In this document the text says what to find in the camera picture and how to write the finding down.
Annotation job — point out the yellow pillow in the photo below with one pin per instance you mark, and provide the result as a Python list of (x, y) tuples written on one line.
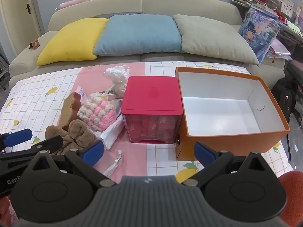
[(71, 40)]

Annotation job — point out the grey patterned cushion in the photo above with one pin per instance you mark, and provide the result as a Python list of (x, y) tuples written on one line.
[(123, 13)]

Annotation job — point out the pink plush toy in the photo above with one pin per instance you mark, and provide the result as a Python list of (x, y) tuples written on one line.
[(73, 2)]

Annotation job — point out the blue printed figure pillow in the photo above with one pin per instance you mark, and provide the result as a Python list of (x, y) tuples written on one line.
[(258, 30)]

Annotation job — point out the cream door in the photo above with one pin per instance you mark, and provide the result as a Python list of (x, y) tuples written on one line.
[(16, 16)]

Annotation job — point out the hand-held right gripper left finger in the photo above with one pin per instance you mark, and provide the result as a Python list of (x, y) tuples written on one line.
[(92, 152)]

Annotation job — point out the white printed storage box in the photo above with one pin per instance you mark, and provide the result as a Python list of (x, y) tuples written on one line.
[(281, 3)]

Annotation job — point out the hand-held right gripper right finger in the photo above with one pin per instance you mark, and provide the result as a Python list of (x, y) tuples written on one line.
[(203, 153)]

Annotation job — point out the black backpack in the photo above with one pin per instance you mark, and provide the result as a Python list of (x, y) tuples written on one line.
[(284, 94)]

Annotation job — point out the small red ornament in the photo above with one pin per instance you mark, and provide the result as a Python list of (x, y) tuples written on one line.
[(279, 14)]

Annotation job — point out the grey-green pillow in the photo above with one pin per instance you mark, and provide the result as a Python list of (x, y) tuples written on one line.
[(213, 40)]

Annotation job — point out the small pink printed packet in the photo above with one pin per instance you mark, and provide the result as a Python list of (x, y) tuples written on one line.
[(82, 93)]

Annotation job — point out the brown fluffy cloth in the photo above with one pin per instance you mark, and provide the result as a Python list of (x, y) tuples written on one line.
[(78, 132)]

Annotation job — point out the white bag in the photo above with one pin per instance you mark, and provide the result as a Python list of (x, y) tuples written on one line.
[(111, 132)]

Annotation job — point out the pink plastic folder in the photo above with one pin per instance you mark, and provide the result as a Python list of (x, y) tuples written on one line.
[(279, 49)]

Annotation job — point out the orange cardboard box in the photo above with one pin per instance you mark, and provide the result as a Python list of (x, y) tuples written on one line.
[(224, 144)]

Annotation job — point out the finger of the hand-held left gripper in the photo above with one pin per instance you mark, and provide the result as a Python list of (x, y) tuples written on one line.
[(51, 143), (19, 137)]

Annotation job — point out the pink white crochet pouch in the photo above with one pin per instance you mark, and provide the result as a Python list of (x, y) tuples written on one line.
[(99, 113)]

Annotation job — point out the clear plastic wrap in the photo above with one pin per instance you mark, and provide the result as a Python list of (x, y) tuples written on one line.
[(117, 75)]

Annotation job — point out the brown bread-shaped sponge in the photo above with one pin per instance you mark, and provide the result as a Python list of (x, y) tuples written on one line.
[(67, 111)]

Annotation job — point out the black metal stand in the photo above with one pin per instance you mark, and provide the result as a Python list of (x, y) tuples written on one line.
[(2, 71)]

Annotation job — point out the checked lemon print tablecloth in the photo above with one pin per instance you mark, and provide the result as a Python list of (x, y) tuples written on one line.
[(35, 92)]

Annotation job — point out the pink office chair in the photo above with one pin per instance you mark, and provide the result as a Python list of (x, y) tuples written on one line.
[(296, 66)]

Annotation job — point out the small brown holder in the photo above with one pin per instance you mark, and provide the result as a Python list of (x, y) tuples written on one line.
[(35, 43)]

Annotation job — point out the grey desk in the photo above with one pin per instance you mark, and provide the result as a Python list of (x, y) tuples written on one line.
[(292, 32)]

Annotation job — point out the beige sofa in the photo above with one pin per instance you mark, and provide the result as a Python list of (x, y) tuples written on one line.
[(189, 2)]

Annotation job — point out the red lidded storage box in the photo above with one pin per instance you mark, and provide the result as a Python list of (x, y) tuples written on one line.
[(151, 94)]

